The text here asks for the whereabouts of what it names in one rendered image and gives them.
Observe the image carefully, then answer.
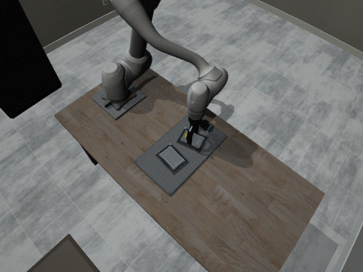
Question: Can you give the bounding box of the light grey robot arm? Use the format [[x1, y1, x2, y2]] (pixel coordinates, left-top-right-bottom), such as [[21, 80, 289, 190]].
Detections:
[[101, 0, 228, 120]]

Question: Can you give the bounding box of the clear rectangular plastic lid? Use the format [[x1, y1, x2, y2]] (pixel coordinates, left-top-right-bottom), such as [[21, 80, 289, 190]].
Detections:
[[180, 130, 204, 149]]

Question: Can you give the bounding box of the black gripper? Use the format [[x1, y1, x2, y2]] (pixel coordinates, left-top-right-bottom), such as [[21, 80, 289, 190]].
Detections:
[[186, 117, 202, 145]]

